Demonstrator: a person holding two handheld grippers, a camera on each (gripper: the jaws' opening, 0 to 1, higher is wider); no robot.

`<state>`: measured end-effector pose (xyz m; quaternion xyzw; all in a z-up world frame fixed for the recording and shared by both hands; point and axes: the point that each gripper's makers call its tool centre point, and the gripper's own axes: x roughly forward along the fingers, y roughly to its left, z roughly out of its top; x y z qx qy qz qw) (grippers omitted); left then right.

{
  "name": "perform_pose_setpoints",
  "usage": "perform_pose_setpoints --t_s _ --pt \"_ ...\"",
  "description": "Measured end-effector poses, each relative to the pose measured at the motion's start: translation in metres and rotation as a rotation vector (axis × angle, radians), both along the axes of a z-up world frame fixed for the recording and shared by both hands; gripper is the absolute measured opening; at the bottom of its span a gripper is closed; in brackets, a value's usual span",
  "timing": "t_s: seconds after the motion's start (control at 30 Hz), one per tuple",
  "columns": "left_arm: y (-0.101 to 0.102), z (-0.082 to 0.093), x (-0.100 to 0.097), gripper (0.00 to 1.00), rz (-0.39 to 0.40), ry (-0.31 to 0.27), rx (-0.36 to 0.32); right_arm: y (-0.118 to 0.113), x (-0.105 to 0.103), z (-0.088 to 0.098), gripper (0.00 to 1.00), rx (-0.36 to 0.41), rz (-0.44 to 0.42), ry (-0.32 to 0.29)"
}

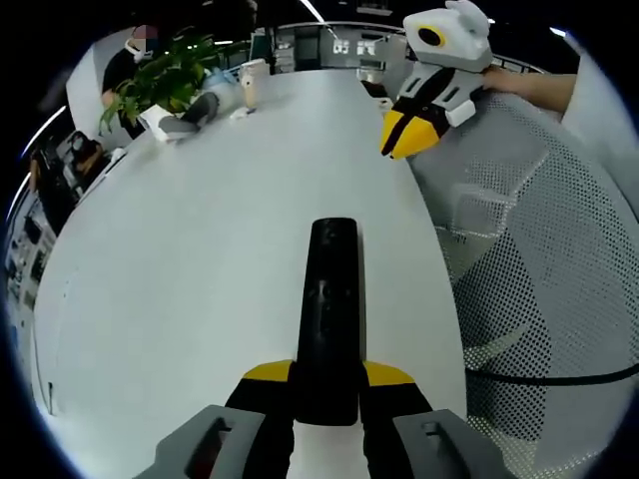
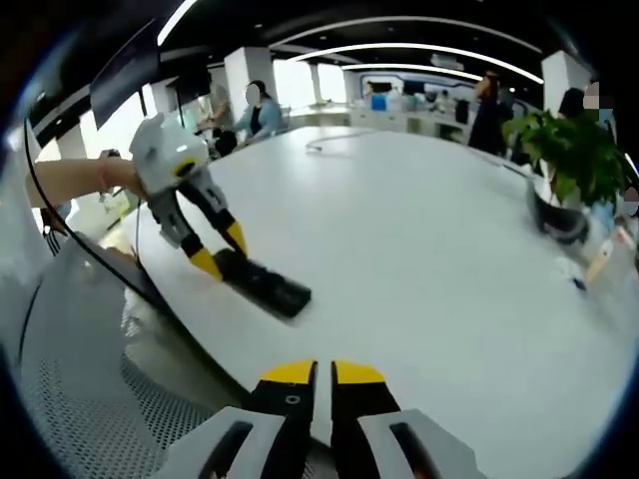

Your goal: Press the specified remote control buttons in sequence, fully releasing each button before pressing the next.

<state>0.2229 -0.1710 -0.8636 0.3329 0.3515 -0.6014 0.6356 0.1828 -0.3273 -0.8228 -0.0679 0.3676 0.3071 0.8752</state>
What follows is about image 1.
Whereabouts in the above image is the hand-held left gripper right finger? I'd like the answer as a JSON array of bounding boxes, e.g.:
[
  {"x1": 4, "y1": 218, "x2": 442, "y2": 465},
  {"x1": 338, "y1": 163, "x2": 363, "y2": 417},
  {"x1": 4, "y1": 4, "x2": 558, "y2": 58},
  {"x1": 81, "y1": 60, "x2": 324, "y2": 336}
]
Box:
[{"x1": 358, "y1": 359, "x2": 520, "y2": 479}]

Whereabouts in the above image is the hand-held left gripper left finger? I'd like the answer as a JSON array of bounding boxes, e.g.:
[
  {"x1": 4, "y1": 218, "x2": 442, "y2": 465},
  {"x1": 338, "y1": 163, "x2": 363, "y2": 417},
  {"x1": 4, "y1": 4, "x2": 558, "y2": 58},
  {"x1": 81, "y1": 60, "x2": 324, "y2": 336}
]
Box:
[{"x1": 134, "y1": 358, "x2": 297, "y2": 479}]

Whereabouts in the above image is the black remote control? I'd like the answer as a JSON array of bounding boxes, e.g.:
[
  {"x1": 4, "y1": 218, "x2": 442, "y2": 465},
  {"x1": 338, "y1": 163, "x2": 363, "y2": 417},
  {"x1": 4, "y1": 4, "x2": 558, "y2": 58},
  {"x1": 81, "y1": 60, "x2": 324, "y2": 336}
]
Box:
[{"x1": 295, "y1": 217, "x2": 368, "y2": 427}]

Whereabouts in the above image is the beige drink bottle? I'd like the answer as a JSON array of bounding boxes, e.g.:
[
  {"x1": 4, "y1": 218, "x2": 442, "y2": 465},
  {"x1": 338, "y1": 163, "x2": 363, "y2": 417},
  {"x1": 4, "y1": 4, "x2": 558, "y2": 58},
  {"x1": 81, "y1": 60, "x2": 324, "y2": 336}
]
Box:
[{"x1": 238, "y1": 58, "x2": 267, "y2": 111}]

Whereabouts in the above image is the grey mesh office chair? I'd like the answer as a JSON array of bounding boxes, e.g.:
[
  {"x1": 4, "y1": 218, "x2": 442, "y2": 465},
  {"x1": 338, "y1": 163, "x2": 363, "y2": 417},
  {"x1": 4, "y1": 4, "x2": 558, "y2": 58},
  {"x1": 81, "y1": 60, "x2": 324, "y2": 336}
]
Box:
[{"x1": 406, "y1": 92, "x2": 639, "y2": 479}]

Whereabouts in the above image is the person's white shirt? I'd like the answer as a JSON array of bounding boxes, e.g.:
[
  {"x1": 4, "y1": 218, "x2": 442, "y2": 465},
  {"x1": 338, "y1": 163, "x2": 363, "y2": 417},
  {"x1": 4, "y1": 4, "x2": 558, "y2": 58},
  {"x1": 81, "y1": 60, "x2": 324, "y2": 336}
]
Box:
[{"x1": 561, "y1": 44, "x2": 639, "y2": 211}]

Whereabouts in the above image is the light blue plastic bag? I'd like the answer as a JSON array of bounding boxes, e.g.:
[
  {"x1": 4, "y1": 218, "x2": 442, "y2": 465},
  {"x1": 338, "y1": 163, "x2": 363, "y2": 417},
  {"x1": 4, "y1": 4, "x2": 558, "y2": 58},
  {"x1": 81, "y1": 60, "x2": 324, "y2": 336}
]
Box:
[{"x1": 202, "y1": 67, "x2": 244, "y2": 109}]

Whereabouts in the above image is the dark grey curved object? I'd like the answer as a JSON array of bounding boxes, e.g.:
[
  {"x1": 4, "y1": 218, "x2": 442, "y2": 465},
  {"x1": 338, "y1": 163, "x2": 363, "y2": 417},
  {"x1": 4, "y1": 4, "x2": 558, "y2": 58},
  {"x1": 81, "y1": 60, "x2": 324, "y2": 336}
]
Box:
[{"x1": 158, "y1": 92, "x2": 222, "y2": 136}]

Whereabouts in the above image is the green potted plant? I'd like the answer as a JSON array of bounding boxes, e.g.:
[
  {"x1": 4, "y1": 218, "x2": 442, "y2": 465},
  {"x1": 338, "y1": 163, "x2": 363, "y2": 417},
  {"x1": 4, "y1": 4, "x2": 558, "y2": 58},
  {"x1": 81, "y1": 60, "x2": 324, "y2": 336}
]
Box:
[{"x1": 98, "y1": 32, "x2": 226, "y2": 144}]

